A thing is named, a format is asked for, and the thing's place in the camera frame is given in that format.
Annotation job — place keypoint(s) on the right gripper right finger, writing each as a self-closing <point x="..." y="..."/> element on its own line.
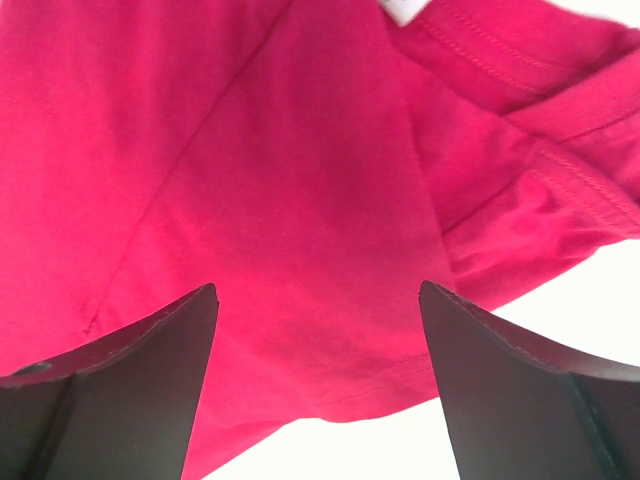
<point x="518" y="405"/>

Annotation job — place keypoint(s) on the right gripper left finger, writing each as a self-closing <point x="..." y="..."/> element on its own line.
<point x="120" y="407"/>

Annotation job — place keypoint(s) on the magenta t shirt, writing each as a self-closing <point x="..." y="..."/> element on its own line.
<point x="316" y="162"/>

